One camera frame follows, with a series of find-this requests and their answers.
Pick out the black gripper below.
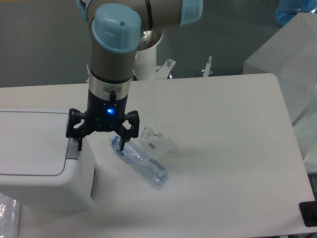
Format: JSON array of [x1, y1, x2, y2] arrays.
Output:
[[65, 88, 140, 152]]

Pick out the white push-lid trash can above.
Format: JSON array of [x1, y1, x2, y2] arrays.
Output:
[[0, 107, 97, 211]]

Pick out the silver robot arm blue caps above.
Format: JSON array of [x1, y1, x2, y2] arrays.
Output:
[[66, 0, 203, 149]]

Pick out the crumpled white plastic wrapper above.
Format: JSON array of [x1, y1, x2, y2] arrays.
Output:
[[138, 124, 179, 159]]

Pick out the clear blue plastic bottle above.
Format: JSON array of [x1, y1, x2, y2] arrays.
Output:
[[108, 135, 168, 189]]

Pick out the silver table clamp bolt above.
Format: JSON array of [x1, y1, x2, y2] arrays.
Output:
[[201, 56, 213, 77]]

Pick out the clear plastic bag lower left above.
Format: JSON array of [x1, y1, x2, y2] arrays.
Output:
[[0, 193, 21, 238]]

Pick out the translucent white storage box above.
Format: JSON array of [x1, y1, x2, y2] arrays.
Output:
[[243, 11, 317, 127]]

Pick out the blue plastic bag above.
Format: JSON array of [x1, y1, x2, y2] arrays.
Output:
[[275, 0, 317, 26]]

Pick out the black device at table edge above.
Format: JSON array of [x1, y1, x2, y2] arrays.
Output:
[[299, 201, 317, 227]]

